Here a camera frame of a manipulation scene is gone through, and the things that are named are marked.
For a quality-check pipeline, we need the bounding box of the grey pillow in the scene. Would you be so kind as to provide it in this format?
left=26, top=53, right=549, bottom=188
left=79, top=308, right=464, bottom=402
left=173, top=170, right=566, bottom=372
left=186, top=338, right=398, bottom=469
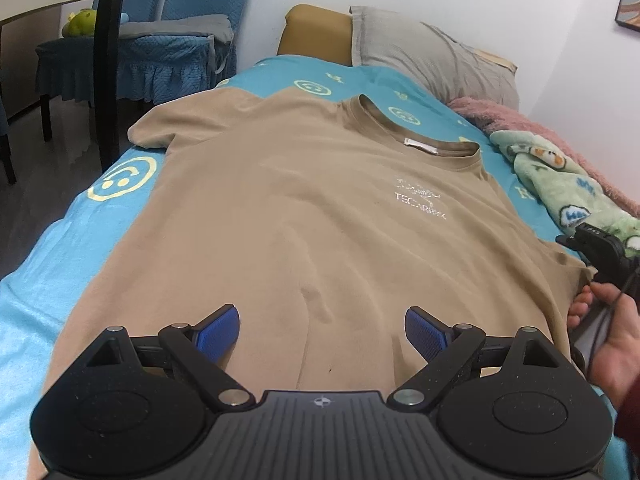
left=349, top=5, right=521, bottom=111

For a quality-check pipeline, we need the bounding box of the green cartoon printed blanket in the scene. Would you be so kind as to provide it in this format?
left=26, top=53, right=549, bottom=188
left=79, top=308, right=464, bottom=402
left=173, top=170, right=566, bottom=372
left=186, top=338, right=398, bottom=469
left=489, top=130, right=640, bottom=261

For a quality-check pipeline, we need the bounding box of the white table with black legs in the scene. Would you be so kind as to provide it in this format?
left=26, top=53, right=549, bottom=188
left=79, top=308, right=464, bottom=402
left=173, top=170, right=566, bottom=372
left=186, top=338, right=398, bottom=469
left=0, top=0, right=132, bottom=173

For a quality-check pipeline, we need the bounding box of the grey cloth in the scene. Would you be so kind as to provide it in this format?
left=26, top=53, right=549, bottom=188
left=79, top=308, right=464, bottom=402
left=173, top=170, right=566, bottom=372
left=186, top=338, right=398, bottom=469
left=120, top=12, right=236, bottom=73

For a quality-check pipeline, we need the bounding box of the framed wall picture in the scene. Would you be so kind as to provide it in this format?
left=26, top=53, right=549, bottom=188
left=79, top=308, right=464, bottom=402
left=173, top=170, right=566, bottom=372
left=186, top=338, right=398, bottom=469
left=614, top=0, right=640, bottom=33

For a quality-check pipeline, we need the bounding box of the mustard bed headboard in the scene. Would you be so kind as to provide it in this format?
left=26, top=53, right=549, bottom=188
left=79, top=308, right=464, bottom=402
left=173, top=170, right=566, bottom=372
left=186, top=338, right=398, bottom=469
left=276, top=4, right=355, bottom=67

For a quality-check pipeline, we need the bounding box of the person's right hand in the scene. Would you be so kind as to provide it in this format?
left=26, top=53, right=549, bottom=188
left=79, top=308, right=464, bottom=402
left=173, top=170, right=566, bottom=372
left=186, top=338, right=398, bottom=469
left=567, top=280, right=640, bottom=411

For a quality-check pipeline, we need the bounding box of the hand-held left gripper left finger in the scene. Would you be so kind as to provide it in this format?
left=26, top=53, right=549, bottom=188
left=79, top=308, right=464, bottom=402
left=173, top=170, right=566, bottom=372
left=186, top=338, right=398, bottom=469
left=65, top=304, right=256, bottom=411

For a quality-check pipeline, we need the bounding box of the pink fluffy blanket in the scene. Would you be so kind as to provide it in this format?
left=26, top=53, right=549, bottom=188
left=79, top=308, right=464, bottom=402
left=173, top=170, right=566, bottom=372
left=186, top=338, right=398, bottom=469
left=446, top=96, right=640, bottom=216

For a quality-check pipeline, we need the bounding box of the person's right forearm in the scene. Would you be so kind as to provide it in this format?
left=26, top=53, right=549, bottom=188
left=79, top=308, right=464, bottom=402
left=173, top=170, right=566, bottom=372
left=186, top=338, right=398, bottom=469
left=614, top=375, right=640, bottom=456

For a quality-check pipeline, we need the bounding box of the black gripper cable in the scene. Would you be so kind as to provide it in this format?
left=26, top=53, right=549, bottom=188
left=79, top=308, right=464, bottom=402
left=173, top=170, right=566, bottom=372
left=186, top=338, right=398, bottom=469
left=585, top=270, right=640, bottom=378

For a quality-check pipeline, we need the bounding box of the tan printed T-shirt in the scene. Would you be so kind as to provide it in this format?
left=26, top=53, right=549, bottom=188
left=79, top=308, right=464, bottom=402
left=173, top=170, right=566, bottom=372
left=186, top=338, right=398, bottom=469
left=25, top=91, right=598, bottom=480

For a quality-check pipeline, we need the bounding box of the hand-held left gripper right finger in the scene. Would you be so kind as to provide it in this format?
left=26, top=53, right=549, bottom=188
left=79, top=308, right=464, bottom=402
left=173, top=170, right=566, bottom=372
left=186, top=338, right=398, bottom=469
left=392, top=306, right=581, bottom=408

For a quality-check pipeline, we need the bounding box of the green plush toy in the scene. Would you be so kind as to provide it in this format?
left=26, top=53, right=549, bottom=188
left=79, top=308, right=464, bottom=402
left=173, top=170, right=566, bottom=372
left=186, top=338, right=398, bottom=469
left=61, top=8, right=99, bottom=38

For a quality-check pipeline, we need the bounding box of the teal patterned bed sheet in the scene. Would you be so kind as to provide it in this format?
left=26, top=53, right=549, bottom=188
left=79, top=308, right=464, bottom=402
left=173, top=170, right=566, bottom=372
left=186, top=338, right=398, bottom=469
left=0, top=55, right=601, bottom=480

